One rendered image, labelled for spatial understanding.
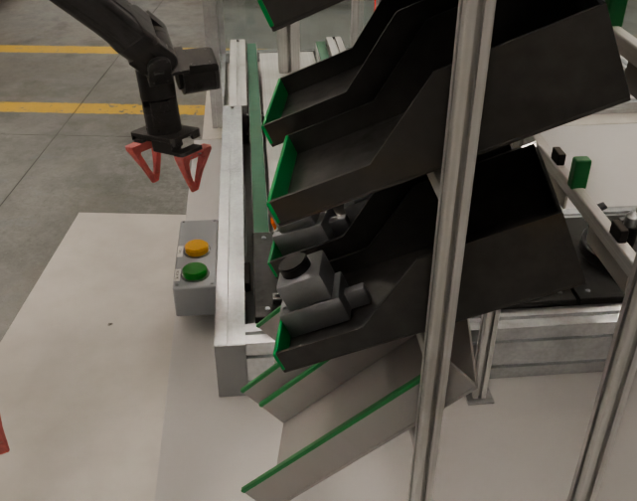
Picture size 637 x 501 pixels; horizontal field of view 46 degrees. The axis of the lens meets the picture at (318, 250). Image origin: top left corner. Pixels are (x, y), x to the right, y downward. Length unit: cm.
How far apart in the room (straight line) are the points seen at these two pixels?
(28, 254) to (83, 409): 207
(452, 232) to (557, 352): 66
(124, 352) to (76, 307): 16
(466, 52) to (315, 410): 51
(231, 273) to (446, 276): 69
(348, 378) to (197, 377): 38
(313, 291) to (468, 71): 28
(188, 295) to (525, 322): 53
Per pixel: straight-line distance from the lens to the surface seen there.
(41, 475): 112
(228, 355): 111
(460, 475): 107
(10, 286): 305
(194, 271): 123
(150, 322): 132
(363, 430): 75
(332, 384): 88
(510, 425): 115
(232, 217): 140
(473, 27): 51
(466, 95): 52
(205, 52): 124
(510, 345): 118
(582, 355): 124
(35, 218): 346
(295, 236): 83
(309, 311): 72
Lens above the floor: 167
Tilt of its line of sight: 33 degrees down
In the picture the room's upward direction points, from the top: straight up
